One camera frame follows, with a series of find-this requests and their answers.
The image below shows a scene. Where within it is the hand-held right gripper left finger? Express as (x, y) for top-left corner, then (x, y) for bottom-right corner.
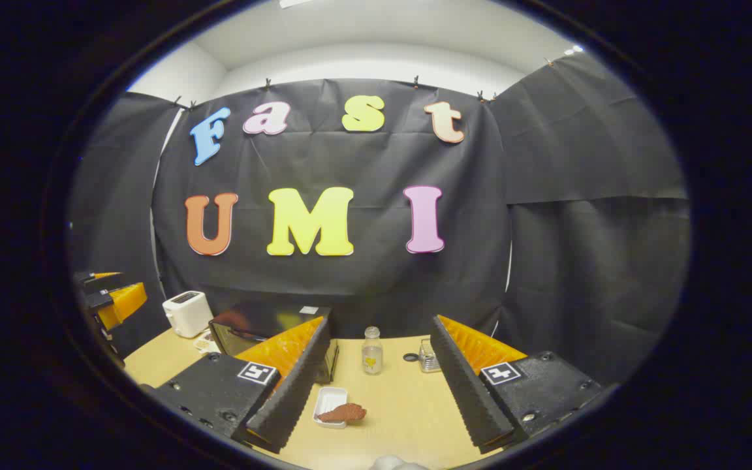
(148, 316), (332, 454)

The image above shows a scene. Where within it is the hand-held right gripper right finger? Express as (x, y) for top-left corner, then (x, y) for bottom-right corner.
(430, 315), (605, 454)

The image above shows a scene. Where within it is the brown meat piece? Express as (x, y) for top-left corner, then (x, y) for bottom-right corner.
(317, 403), (368, 424)

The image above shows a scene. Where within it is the black electric oven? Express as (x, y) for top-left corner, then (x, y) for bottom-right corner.
(209, 304), (339, 384)

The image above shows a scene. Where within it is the white rectangular tray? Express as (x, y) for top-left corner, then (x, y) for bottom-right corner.
(313, 386), (349, 429)

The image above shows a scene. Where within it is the white toaster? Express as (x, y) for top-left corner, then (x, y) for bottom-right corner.
(162, 290), (214, 339)

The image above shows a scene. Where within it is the clear glass bottle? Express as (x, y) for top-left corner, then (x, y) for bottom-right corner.
(361, 326), (384, 375)

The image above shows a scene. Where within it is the black backdrop cloth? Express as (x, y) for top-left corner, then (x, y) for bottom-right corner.
(66, 52), (691, 386)

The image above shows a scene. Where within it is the wire mesh utensil holder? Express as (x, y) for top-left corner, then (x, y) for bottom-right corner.
(418, 337), (442, 373)

